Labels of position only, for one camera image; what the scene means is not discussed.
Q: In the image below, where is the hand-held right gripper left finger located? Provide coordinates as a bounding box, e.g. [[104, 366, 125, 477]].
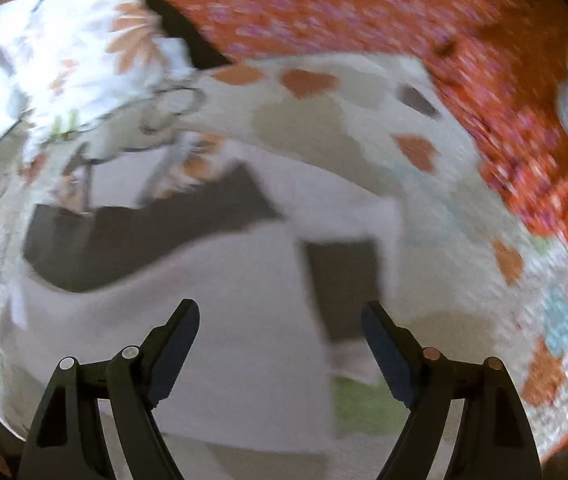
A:
[[16, 298, 201, 480]]

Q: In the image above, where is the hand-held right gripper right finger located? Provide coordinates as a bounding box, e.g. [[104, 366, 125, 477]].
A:
[[360, 301, 545, 480]]

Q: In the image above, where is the pale pink small garment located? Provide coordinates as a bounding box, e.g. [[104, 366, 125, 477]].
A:
[[1, 150, 399, 453]]

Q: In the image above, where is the heart patterned quilt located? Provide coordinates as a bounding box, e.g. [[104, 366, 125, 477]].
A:
[[0, 55, 568, 480]]

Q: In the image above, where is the white floral cloth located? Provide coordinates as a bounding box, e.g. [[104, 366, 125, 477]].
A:
[[0, 0, 229, 171]]

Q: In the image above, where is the orange floral cloth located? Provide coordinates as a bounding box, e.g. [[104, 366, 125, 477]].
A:
[[144, 0, 568, 431]]

